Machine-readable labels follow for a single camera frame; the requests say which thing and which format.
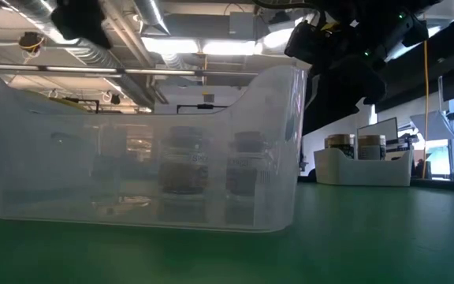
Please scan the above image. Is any small jar orange-brown spice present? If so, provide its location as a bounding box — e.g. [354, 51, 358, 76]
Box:
[159, 125, 212, 196]

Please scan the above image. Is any silver ceiling duct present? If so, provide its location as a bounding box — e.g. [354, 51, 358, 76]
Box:
[134, 0, 172, 36]

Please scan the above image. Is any silver horizontal pipe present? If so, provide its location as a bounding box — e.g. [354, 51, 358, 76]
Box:
[0, 62, 260, 78]

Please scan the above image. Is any grey ceiling box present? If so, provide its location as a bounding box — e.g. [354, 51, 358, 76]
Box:
[229, 11, 256, 39]

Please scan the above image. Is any black bracket fixture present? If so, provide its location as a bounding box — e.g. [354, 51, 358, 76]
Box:
[177, 103, 229, 114]
[64, 96, 100, 114]

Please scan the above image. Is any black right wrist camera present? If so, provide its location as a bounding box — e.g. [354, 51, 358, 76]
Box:
[284, 19, 325, 59]

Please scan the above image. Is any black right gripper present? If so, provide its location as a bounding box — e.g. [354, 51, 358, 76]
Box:
[303, 49, 389, 135]

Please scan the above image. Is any white hanging shade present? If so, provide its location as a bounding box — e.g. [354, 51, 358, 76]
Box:
[409, 110, 454, 142]

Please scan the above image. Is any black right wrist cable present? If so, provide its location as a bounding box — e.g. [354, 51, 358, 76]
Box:
[250, 0, 322, 13]

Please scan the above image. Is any white plastic bin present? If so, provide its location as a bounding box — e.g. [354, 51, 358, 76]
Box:
[313, 148, 415, 188]

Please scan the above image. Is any small jar dark spice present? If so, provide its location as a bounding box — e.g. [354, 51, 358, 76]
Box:
[225, 131, 271, 198]

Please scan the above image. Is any black ceiling cord reel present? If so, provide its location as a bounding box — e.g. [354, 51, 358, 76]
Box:
[17, 31, 46, 64]

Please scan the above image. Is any bright ceiling light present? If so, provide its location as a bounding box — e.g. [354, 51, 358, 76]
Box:
[142, 37, 258, 56]

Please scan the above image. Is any clear plastic bin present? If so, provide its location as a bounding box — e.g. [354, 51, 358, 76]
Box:
[0, 64, 307, 234]

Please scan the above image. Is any wooden lid spice jar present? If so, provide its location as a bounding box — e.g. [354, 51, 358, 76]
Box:
[326, 133, 356, 160]
[357, 134, 387, 162]

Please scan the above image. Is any long ribbed silver duct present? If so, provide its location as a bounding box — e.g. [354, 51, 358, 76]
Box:
[0, 0, 155, 108]

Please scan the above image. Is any white computer monitor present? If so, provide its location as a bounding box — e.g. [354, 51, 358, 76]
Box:
[356, 116, 400, 137]

